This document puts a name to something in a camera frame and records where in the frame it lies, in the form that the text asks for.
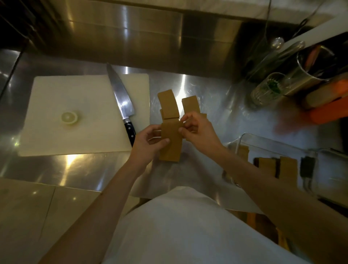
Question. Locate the person's right hand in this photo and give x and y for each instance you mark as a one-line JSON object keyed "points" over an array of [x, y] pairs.
{"points": [[205, 136]]}

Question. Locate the person's left hand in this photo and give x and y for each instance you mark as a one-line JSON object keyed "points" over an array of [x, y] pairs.
{"points": [[142, 148]]}

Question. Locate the person's left thumb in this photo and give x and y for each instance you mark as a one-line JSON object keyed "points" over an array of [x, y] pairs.
{"points": [[159, 143]]}

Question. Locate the person's right thumb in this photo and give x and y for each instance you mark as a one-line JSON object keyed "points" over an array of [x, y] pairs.
{"points": [[186, 132]]}

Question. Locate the brown cardboard sleeve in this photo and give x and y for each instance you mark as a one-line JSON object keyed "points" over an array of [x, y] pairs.
{"points": [[171, 144], [243, 154], [190, 104], [168, 104], [267, 166]]}

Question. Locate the person's right forearm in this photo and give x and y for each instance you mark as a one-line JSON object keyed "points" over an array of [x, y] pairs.
{"points": [[277, 201]]}

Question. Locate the person's left forearm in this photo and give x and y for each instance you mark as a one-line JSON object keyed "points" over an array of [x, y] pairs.
{"points": [[100, 214]]}

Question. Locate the white cutting board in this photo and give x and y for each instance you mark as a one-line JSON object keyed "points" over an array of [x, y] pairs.
{"points": [[81, 114]]}

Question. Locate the glass with green herbs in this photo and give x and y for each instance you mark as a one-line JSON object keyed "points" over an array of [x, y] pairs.
{"points": [[267, 89]]}

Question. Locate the white apron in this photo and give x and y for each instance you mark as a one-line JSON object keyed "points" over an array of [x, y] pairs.
{"points": [[195, 228]]}

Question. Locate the lemon half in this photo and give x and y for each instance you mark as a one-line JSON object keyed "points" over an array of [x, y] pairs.
{"points": [[70, 117]]}

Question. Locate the long steel bar spoon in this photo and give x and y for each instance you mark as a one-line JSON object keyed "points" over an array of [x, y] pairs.
{"points": [[272, 51]]}

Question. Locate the dark small packet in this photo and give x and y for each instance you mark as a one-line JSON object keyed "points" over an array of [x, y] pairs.
{"points": [[307, 167]]}

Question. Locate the steel cup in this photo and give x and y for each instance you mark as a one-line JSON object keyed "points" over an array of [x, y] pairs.
{"points": [[311, 72]]}

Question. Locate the clear plastic container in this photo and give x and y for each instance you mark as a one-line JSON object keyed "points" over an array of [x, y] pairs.
{"points": [[320, 174]]}

